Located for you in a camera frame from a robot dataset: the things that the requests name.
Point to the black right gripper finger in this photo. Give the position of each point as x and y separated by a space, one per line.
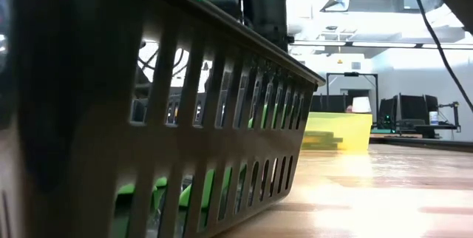
263 23
280 27

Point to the yellow translucent plastic bin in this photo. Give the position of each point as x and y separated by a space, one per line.
354 131

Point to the ceiling strip light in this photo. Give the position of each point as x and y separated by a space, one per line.
384 44

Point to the person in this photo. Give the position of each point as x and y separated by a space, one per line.
349 109

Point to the white lampshade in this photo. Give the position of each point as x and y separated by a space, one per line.
361 105

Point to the black background panels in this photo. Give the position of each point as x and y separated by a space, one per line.
414 108

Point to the black background table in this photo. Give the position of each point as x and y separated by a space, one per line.
425 130

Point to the blue and white cup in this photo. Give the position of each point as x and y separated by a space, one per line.
434 118

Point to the black slotted plastic basket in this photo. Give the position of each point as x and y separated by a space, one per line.
92 156

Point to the black background rig frame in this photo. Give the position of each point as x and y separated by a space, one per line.
352 74

